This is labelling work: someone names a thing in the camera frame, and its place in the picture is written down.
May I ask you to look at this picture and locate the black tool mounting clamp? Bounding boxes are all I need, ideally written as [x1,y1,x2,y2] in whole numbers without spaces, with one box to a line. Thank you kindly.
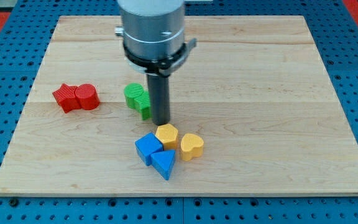
[123,38,197,77]

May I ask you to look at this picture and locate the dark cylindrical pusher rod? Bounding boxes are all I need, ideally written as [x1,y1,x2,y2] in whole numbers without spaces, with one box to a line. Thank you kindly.
[147,74,170,126]

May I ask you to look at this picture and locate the green cylinder block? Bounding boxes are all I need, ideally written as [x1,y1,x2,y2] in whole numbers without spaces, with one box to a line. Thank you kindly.
[124,83,144,109]

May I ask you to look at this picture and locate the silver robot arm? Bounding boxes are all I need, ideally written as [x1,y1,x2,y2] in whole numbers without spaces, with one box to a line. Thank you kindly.
[114,0,197,126]

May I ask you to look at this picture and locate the green star block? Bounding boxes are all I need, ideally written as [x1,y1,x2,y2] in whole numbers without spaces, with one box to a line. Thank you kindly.
[134,91,151,120]

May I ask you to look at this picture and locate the red star block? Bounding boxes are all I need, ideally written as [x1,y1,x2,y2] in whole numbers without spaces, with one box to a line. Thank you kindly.
[52,83,81,113]

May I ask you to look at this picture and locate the yellow hexagon block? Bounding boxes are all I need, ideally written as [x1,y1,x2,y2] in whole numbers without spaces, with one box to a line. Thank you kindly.
[155,124,178,150]

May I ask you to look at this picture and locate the blue cube block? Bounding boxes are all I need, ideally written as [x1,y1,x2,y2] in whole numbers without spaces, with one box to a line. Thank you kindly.
[135,133,163,166]

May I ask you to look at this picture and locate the yellow heart block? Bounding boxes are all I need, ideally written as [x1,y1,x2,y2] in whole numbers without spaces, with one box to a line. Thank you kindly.
[180,133,204,161]

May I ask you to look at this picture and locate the red cylinder block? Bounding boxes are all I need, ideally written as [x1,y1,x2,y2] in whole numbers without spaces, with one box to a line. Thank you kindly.
[75,83,100,110]

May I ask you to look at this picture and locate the blue triangle block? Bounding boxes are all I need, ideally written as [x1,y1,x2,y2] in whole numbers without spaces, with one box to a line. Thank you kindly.
[151,149,176,180]

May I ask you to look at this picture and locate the light wooden board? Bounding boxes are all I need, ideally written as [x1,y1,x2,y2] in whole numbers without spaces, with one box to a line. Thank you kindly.
[0,16,358,197]

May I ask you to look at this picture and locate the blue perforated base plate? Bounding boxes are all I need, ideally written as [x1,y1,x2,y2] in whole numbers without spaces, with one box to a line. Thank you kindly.
[0,1,358,223]

